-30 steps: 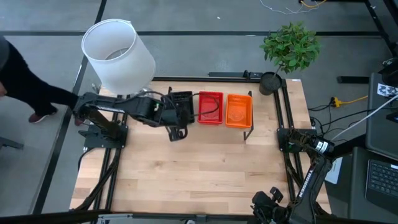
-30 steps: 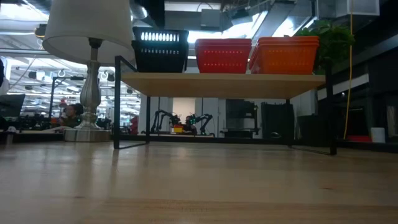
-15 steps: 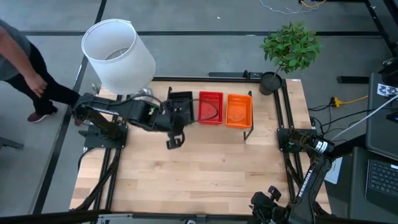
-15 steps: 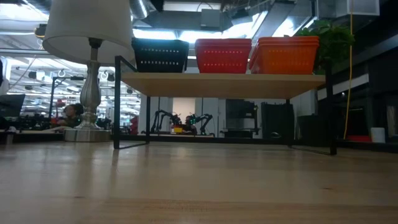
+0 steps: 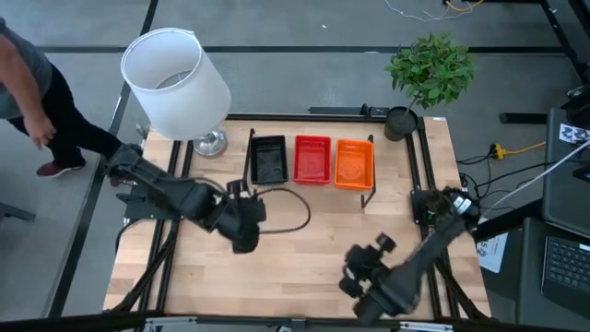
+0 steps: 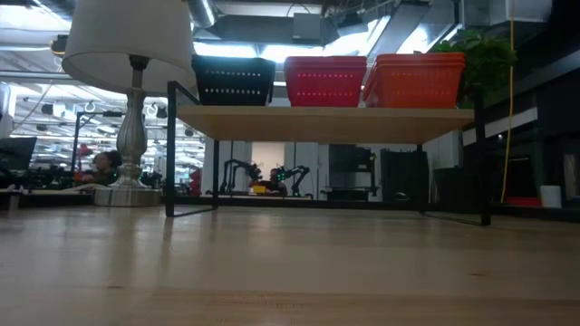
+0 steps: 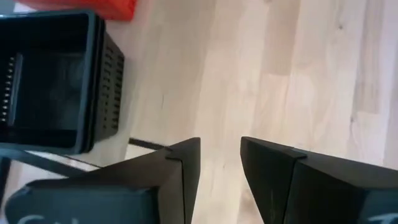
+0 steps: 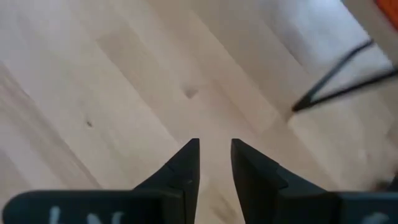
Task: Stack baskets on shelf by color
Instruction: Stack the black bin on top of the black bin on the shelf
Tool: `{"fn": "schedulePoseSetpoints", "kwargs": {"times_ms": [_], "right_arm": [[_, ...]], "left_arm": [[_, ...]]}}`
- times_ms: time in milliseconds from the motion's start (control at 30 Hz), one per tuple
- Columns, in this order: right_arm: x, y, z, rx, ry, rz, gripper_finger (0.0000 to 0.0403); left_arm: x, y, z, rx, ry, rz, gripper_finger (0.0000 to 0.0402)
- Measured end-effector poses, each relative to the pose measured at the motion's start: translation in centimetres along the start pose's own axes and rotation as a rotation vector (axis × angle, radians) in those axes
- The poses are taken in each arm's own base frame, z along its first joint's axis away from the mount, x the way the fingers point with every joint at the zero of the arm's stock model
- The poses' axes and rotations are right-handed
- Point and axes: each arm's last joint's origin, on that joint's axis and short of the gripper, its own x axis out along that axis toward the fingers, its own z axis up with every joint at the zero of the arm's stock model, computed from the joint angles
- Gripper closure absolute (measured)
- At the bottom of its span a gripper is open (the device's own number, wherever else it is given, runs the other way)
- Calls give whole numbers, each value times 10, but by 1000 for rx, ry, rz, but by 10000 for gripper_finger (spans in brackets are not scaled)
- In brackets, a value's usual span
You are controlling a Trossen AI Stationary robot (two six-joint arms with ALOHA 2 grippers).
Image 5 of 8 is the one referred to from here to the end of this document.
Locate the black chair base leg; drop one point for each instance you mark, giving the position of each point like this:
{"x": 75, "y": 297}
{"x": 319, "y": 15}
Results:
{"x": 16, "y": 213}

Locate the person's hand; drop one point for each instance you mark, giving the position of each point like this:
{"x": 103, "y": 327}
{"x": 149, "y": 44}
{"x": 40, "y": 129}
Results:
{"x": 40, "y": 131}

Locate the green leafy plant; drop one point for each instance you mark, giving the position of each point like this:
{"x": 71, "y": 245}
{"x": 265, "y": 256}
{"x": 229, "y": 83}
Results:
{"x": 433, "y": 69}

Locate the chrome lamp base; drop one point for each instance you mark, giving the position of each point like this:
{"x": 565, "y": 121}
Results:
{"x": 212, "y": 145}

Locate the orange plastic slotted basket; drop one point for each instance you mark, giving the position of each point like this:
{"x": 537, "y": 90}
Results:
{"x": 354, "y": 166}

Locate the person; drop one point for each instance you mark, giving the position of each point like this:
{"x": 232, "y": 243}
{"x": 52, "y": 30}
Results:
{"x": 64, "y": 120}

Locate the black laptop keyboard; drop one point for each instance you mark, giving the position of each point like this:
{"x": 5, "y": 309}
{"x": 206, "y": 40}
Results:
{"x": 569, "y": 272}

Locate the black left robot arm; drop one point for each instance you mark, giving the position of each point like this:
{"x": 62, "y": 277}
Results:
{"x": 161, "y": 184}

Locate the person's shoe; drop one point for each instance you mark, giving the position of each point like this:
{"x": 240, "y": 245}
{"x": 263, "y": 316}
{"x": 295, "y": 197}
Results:
{"x": 57, "y": 169}

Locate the black desk foot bar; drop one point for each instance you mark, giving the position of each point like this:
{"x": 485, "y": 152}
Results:
{"x": 523, "y": 118}

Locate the red plastic slotted basket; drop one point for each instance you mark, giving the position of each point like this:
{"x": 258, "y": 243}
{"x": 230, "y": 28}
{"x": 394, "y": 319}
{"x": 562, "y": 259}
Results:
{"x": 312, "y": 161}

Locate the black bar behind table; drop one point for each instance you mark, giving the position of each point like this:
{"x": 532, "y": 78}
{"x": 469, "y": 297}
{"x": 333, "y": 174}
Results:
{"x": 336, "y": 110}

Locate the laptop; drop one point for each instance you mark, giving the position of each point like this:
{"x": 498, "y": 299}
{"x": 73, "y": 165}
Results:
{"x": 567, "y": 193}

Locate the black plant pot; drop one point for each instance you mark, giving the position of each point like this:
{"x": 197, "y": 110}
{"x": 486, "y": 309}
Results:
{"x": 400, "y": 124}

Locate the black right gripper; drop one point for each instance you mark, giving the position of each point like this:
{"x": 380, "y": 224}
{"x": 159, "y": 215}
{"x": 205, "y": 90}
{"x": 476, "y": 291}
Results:
{"x": 369, "y": 269}

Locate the paper with black pattern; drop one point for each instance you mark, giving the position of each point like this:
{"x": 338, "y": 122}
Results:
{"x": 571, "y": 133}

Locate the black aluminium frame rail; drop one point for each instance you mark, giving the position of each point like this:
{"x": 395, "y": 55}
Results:
{"x": 409, "y": 157}
{"x": 421, "y": 152}
{"x": 147, "y": 286}
{"x": 322, "y": 117}
{"x": 69, "y": 320}

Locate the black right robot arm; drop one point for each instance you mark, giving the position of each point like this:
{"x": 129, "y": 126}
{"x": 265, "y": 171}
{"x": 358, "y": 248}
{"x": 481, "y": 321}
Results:
{"x": 415, "y": 272}

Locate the black plastic slotted basket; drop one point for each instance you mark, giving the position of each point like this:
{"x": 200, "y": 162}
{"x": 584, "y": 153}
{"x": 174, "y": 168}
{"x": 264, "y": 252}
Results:
{"x": 269, "y": 161}

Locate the white printed paper sheet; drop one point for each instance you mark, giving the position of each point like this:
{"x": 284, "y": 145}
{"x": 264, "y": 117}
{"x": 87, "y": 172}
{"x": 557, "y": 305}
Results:
{"x": 493, "y": 251}

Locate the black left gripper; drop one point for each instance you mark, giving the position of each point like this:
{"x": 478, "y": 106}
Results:
{"x": 242, "y": 216}

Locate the person's forearm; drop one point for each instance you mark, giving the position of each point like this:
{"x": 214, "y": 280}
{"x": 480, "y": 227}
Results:
{"x": 18, "y": 78}

